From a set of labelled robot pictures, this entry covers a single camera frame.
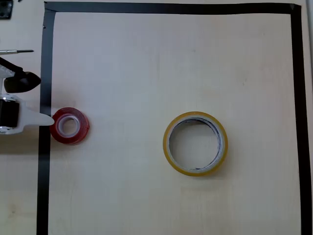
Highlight black plastic block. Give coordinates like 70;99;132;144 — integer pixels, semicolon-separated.
0;0;13;21

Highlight big yellow tape roll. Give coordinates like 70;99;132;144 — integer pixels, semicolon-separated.
162;111;229;177

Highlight thin metal screwdriver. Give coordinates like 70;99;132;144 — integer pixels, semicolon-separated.
0;49;34;55

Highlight small red tape roll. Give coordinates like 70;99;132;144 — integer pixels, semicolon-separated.
49;107;90;145

